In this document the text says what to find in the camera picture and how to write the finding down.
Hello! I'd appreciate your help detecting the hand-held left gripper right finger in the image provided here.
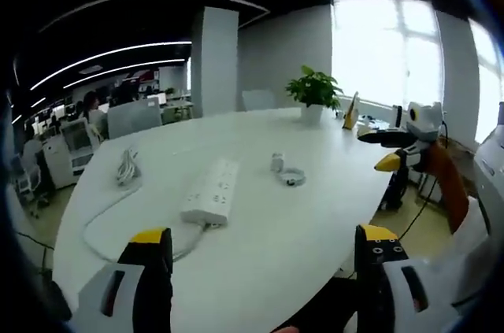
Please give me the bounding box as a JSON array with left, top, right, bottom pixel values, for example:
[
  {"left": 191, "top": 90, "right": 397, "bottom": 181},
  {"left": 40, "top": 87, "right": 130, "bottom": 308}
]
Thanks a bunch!
[{"left": 354, "top": 223, "right": 468, "bottom": 333}]

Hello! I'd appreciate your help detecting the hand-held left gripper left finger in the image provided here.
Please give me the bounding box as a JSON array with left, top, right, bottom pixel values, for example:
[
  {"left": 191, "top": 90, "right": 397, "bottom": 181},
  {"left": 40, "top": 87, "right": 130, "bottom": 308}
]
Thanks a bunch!
[{"left": 76, "top": 226, "right": 174, "bottom": 333}]

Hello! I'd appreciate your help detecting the white power strip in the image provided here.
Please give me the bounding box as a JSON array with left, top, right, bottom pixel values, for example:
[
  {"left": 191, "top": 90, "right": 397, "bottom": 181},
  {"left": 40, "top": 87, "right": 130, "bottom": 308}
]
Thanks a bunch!
[{"left": 180, "top": 158, "right": 240, "bottom": 228}]

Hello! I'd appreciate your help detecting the white desk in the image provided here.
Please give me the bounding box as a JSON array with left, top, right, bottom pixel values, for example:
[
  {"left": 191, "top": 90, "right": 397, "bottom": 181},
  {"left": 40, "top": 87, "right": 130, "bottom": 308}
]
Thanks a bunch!
[{"left": 52, "top": 106, "right": 398, "bottom": 333}]

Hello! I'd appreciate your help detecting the ceiling light strip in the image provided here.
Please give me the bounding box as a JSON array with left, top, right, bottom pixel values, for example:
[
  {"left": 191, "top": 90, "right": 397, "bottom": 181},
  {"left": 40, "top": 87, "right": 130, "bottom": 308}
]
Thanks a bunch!
[
  {"left": 62, "top": 57, "right": 188, "bottom": 91},
  {"left": 29, "top": 40, "right": 194, "bottom": 92}
]

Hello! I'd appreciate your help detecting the yellow and white stand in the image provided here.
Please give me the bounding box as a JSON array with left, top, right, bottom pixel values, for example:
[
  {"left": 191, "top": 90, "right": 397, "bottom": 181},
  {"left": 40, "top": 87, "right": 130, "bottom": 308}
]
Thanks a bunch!
[{"left": 341, "top": 91, "right": 361, "bottom": 130}]

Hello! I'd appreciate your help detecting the green potted plant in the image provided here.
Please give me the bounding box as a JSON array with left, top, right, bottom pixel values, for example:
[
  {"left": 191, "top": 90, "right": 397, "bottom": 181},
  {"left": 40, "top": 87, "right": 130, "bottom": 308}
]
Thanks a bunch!
[{"left": 285, "top": 65, "right": 343, "bottom": 125}]

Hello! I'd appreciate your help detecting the white office chair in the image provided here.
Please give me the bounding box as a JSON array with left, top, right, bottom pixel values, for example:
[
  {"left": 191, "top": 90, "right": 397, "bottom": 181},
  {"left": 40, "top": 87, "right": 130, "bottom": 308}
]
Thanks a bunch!
[{"left": 241, "top": 89, "right": 276, "bottom": 112}]

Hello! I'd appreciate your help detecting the white cabinet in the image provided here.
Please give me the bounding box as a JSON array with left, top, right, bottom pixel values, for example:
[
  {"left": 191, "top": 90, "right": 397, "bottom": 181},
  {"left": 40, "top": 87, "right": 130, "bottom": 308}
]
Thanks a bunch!
[{"left": 58, "top": 117, "right": 102, "bottom": 177}]

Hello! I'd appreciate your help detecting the grey office chair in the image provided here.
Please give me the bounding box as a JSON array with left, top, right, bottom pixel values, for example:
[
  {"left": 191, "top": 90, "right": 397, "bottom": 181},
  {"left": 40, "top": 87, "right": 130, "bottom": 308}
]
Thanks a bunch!
[{"left": 106, "top": 96, "right": 163, "bottom": 140}]

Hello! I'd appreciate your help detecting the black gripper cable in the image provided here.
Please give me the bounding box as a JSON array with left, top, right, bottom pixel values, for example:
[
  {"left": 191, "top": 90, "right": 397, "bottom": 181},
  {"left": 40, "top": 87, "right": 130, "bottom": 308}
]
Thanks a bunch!
[{"left": 398, "top": 173, "right": 441, "bottom": 240}]

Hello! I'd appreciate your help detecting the coiled white charger cable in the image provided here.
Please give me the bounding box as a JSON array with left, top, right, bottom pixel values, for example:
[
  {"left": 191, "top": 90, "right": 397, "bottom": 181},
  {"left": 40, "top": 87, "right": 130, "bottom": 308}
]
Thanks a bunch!
[{"left": 277, "top": 167, "right": 307, "bottom": 187}]

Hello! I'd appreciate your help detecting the white power strip cable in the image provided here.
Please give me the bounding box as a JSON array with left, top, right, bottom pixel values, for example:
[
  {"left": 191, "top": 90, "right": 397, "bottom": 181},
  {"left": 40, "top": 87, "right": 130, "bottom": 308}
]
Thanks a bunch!
[{"left": 82, "top": 146, "right": 209, "bottom": 263}]

